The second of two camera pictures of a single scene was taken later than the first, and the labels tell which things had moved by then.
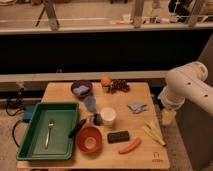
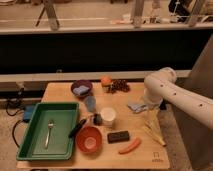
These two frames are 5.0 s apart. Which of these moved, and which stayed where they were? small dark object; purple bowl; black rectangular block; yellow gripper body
Moved: yellow gripper body
Stayed: purple bowl; black rectangular block; small dark object
